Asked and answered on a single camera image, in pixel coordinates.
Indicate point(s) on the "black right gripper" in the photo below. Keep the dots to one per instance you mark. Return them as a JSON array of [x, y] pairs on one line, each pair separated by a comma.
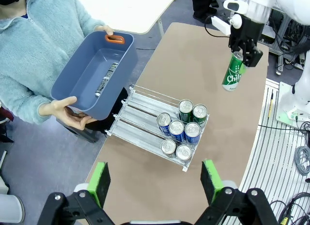
[[247, 31]]

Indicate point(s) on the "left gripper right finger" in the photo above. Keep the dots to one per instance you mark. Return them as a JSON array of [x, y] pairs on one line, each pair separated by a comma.
[[210, 181]]

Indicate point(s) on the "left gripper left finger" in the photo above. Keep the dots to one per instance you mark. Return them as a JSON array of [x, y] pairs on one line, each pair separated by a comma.
[[99, 183]]

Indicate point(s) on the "green Chilsung beverage can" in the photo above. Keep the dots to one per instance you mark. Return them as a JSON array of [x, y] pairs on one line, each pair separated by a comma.
[[199, 111], [232, 77], [185, 106]]

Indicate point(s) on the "blue beverage can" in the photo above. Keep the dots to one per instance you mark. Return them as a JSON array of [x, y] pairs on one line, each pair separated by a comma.
[[164, 119], [192, 130], [176, 128]]

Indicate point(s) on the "person's right fleece forearm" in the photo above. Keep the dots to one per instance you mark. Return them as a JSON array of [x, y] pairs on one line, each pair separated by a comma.
[[24, 103]]

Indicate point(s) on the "person's left fleece forearm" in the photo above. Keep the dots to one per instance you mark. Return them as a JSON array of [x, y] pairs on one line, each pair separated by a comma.
[[89, 21]]

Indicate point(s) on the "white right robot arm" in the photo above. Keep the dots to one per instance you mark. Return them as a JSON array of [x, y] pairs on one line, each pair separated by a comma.
[[290, 4]]

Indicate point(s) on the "black Pepsi beverage can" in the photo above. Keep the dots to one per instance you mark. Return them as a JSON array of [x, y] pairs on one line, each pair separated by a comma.
[[168, 146], [183, 152]]

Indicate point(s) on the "person's right hand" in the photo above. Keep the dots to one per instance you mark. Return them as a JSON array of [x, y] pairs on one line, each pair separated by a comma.
[[70, 118]]

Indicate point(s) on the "person's left hand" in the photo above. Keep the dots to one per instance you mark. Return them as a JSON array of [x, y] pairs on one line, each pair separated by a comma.
[[104, 28]]

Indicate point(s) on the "dark grey table foot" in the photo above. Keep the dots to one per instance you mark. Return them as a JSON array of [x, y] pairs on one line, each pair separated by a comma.
[[82, 134]]

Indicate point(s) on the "white slotted mounting plate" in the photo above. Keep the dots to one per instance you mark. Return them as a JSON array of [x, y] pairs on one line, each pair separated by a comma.
[[266, 162]]

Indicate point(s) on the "yellow pen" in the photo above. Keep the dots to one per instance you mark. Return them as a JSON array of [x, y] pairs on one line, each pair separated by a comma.
[[271, 105]]

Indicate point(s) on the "person in black trousers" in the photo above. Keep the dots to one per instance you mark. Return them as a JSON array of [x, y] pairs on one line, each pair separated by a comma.
[[202, 4]]

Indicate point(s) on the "dark red black jacket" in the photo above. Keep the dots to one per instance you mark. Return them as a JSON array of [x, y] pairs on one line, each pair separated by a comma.
[[6, 123]]

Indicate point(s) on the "white side table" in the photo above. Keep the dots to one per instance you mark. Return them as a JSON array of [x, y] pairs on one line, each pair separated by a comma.
[[133, 9]]

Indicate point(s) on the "person in mint fleece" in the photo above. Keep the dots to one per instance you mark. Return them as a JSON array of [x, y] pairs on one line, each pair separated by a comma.
[[29, 40]]

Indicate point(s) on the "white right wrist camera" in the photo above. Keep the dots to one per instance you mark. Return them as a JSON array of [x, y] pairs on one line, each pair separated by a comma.
[[220, 25]]

